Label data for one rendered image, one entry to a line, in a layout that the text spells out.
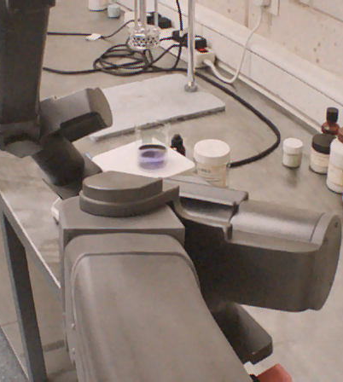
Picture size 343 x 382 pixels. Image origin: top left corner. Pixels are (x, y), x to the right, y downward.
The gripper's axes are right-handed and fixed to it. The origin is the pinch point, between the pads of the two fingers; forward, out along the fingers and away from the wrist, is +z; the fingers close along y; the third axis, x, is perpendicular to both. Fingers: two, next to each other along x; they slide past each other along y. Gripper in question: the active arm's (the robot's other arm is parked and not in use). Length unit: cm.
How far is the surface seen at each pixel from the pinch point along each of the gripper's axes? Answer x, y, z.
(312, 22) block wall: -59, 15, 18
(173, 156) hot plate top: -14.4, 1.4, 5.1
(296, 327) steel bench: -6.1, -33.2, 9.9
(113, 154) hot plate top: -8.2, 7.3, 1.7
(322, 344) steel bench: -6.5, -37.8, 10.0
